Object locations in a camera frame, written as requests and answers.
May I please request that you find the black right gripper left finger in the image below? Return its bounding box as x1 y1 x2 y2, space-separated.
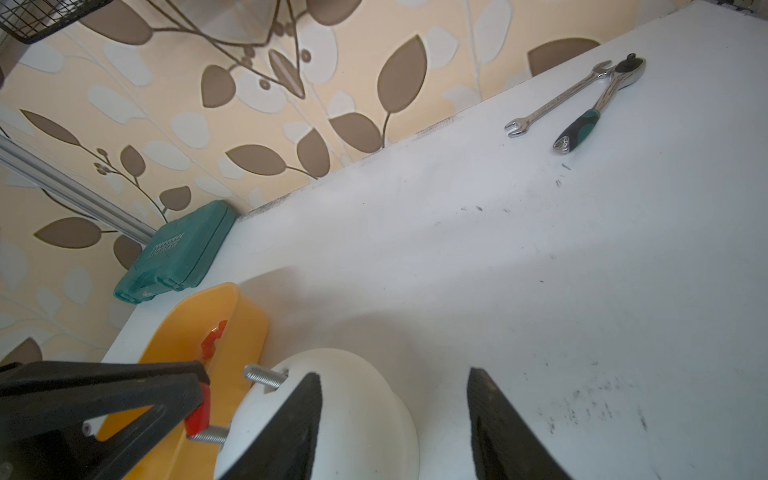
214 372 323 479

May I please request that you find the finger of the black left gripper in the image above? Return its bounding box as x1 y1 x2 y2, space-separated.
1 361 210 479

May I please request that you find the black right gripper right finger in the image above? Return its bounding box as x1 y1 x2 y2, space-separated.
467 367 571 480

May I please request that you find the white dome with screws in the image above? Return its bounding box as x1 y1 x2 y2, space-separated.
214 348 419 479

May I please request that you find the red screw sleeve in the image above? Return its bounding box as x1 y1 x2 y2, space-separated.
200 320 228 364
184 383 211 437

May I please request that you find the silver protruding screw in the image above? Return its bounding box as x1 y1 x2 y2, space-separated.
243 364 288 391
187 425 229 447

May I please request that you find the yellow plastic tray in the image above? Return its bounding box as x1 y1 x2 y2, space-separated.
104 283 269 479

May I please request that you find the green plastic tool case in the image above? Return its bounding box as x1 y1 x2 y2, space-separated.
114 200 238 305

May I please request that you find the silver combination wrench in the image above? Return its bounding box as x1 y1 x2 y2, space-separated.
504 60 614 138

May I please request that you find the black wire basket back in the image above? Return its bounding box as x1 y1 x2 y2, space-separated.
1 0 111 45

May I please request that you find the green handled ratchet wrench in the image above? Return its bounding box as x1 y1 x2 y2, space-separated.
553 53 647 155

